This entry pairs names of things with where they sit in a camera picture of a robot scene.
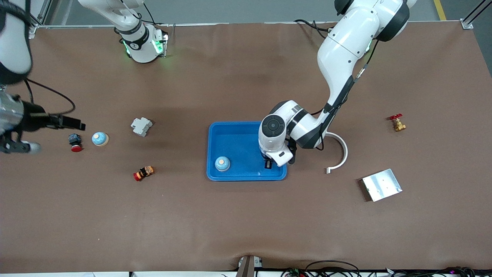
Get black looped cable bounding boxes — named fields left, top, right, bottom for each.
left=281, top=260, right=362, bottom=277

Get grey camera post bracket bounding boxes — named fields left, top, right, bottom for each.
left=236, top=255, right=265, bottom=277

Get brass valve red handle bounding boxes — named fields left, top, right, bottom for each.
left=387, top=114, right=407, bottom=132

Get black base cable bundle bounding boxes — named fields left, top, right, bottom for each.
left=294, top=18, right=332, bottom=39

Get aluminium frame profile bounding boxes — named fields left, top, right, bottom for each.
left=461, top=0, right=492, bottom=30
left=23, top=0, right=52, bottom=36

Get white curved plastic bracket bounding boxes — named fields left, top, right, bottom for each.
left=325, top=132, right=349, bottom=174

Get white circuit breaker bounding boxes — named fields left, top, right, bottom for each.
left=130, top=117, right=153, bottom=137

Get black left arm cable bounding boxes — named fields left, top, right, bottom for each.
left=318, top=38, right=380, bottom=150

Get red push button black body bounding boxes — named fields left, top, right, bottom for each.
left=68, top=133, right=83, bottom=153

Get blue plastic tray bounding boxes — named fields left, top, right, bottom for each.
left=206, top=122, right=288, bottom=182

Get brown table cover sheet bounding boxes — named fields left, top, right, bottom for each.
left=0, top=21, right=492, bottom=274

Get red emergency stop yellow collar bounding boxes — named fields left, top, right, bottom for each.
left=133, top=166, right=155, bottom=182

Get silver metal plate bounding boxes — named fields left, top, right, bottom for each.
left=361, top=169, right=403, bottom=202

